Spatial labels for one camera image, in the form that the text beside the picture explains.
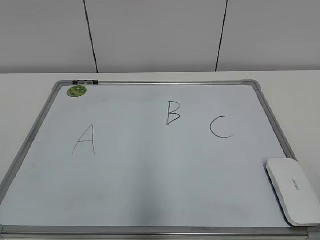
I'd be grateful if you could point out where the white rectangular board eraser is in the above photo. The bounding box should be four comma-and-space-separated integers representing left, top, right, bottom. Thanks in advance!
266, 158, 320, 227

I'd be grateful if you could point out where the round green magnet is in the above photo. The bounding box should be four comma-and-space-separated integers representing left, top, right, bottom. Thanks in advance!
67, 85, 87, 98

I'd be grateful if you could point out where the white board with grey frame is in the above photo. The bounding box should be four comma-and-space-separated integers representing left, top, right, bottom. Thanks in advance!
0, 80, 320, 240

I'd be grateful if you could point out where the black clip on board frame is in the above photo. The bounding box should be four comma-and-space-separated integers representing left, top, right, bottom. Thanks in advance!
72, 79, 99, 85

